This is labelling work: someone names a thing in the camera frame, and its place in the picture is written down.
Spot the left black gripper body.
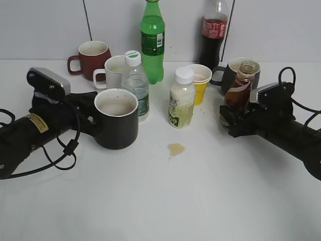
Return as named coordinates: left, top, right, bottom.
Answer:
left=28, top=91, right=102, bottom=141

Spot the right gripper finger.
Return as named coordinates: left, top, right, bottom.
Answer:
left=219, top=105, right=247, bottom=127

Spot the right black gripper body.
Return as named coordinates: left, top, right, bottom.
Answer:
left=228, top=96, right=297, bottom=138

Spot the brown coffee bottle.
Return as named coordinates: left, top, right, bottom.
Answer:
left=224, top=60, right=260, bottom=111

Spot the black ceramic mug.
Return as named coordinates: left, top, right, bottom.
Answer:
left=93, top=88, right=138, bottom=150

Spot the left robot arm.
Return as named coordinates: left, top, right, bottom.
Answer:
left=1, top=91, right=101, bottom=180

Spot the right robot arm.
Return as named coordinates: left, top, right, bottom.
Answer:
left=220, top=99, right=320, bottom=180

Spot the yellow paper cup stack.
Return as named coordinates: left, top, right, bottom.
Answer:
left=187, top=64, right=212, bottom=105

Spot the dark grey ceramic mug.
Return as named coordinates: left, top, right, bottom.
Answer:
left=210, top=57, right=260, bottom=96

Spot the white-capped juice bottle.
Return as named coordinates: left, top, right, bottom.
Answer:
left=169, top=67, right=196, bottom=129

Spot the red ceramic mug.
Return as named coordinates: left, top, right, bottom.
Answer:
left=67, top=41, right=111, bottom=81

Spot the white ceramic mug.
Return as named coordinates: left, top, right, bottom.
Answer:
left=93, top=55, right=125, bottom=89

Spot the clear water bottle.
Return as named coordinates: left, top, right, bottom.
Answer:
left=121, top=50, right=149, bottom=122

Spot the cola bottle red label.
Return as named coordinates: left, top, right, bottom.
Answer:
left=199, top=1, right=229, bottom=69

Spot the green soda bottle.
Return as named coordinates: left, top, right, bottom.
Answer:
left=140, top=1, right=165, bottom=84

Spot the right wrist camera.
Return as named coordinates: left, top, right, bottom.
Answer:
left=249, top=82, right=294, bottom=104

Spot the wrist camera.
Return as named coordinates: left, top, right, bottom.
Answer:
left=27, top=67, right=71, bottom=100
left=249, top=82, right=294, bottom=104

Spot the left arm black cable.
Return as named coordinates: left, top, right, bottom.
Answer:
left=0, top=99, right=81, bottom=179

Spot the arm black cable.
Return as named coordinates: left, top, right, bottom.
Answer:
left=0, top=99, right=81, bottom=179
left=277, top=66, right=321, bottom=131

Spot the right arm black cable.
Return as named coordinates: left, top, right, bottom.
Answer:
left=277, top=66, right=321, bottom=131

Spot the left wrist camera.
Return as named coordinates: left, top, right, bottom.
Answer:
left=27, top=67, right=71, bottom=100

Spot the black wall cable right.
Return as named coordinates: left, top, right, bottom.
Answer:
left=219, top=0, right=236, bottom=63

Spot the black wall cable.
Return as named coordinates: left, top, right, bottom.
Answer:
left=83, top=0, right=93, bottom=42
left=219, top=0, right=236, bottom=63

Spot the black wall cable left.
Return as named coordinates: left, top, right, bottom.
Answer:
left=83, top=0, right=93, bottom=42

